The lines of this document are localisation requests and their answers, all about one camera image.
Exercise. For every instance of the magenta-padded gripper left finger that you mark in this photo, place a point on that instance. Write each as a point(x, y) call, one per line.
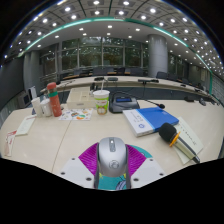
point(88, 158)

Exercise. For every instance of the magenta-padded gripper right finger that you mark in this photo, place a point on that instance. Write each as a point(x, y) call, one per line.
point(136, 160)

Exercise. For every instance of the silver computer mouse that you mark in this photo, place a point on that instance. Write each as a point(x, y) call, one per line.
point(112, 156)

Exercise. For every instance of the round teal mouse pad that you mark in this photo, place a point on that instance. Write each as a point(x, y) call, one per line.
point(111, 183)

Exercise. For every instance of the black handheld microphone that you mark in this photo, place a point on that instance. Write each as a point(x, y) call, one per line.
point(168, 132)

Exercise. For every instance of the blue and white book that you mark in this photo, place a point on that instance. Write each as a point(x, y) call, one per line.
point(156, 119)

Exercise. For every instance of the colourful leaflet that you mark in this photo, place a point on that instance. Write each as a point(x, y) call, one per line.
point(76, 114)

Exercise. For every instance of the paper cup with green print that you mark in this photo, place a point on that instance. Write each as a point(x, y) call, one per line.
point(101, 103)

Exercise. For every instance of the black desk conference unit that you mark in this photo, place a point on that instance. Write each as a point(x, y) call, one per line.
point(123, 104)

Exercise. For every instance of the pale cardboard box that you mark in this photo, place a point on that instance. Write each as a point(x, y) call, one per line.
point(80, 98)

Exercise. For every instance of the orange-red drink bottle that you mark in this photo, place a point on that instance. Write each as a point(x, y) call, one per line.
point(54, 101)

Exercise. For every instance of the white booklet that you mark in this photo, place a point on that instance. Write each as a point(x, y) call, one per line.
point(26, 125)

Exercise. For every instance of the tall white cup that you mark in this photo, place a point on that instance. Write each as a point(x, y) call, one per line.
point(36, 106)

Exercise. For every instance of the dark office chairs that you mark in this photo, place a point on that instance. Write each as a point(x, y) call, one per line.
point(100, 71)

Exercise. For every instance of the ceiling lights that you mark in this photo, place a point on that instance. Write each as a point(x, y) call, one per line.
point(96, 2)

